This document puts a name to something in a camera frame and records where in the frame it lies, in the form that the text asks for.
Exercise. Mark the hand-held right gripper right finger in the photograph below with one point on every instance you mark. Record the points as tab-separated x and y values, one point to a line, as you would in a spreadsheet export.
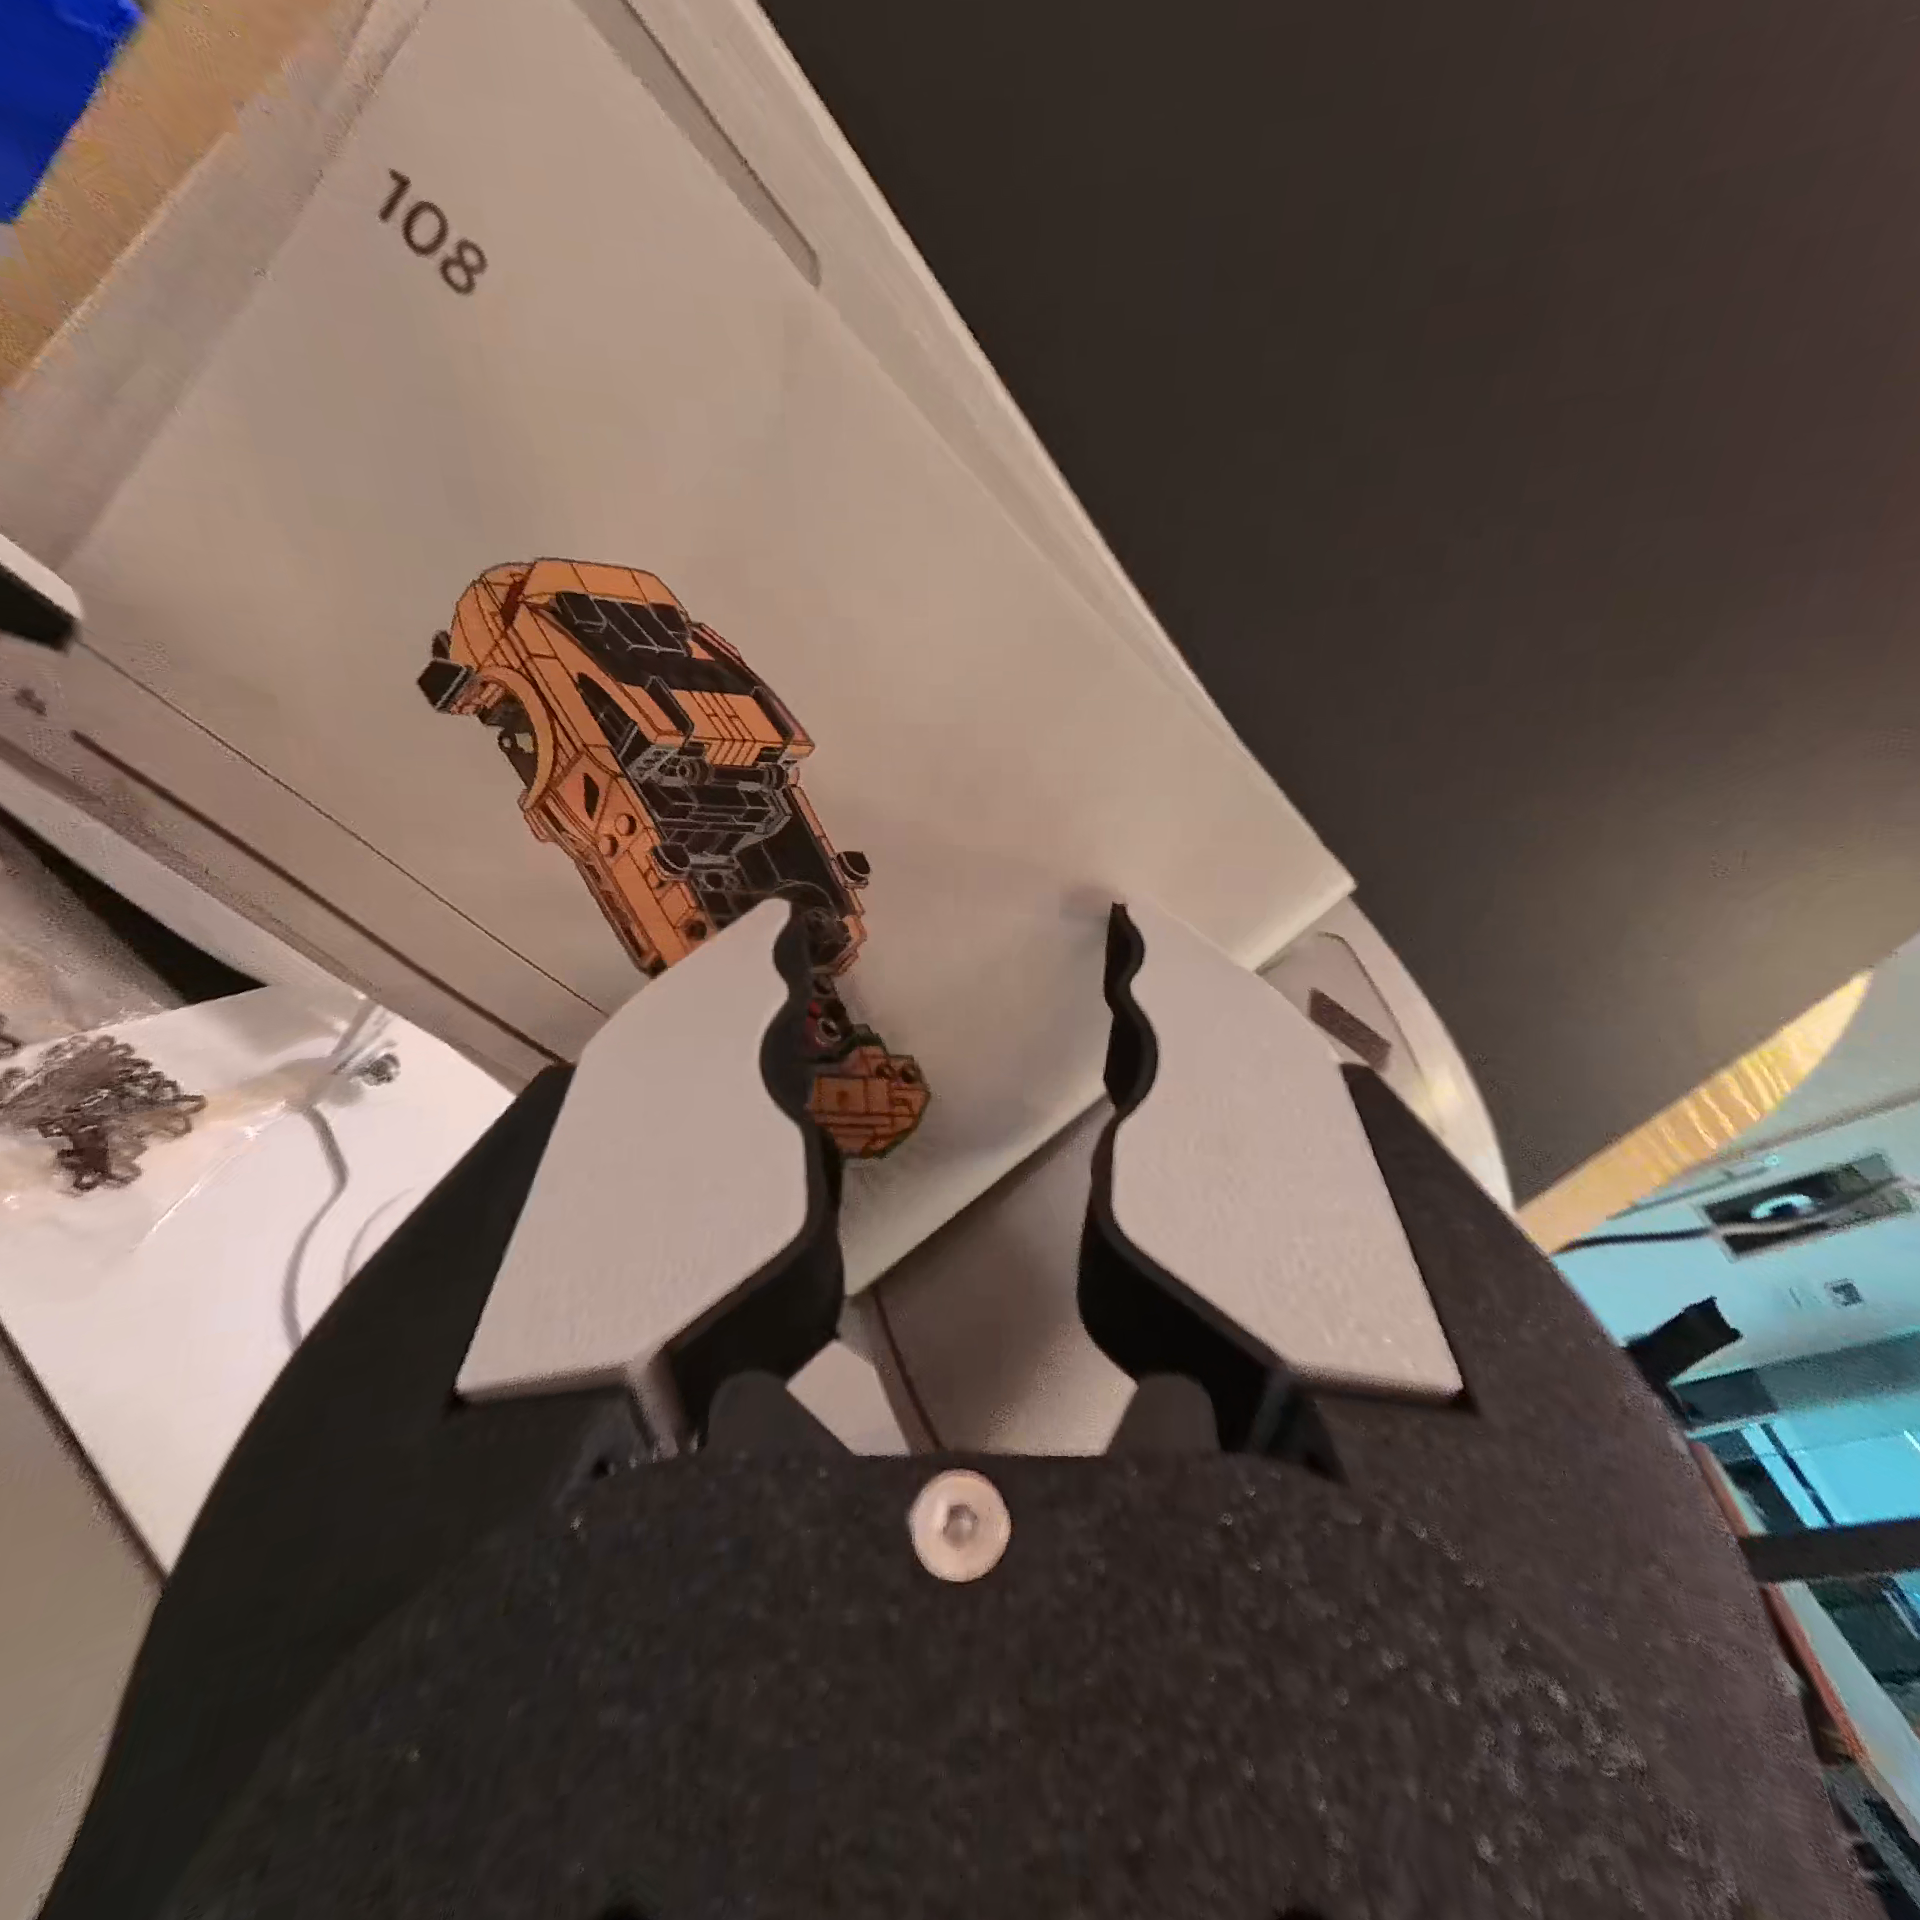
1275	1214

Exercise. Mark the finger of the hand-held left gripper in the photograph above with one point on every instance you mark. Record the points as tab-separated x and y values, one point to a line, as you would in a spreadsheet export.
30	593

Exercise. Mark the clear bag of black parts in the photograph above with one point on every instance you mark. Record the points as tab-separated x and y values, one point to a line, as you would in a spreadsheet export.
90	1095

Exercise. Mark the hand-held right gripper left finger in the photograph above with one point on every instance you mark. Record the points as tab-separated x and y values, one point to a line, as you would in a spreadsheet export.
662	1200

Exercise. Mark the white booklet stand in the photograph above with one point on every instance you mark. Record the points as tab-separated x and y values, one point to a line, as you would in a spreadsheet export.
225	1350

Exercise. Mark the lego instruction booklet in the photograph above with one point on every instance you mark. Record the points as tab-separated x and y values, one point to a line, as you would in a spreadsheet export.
599	422

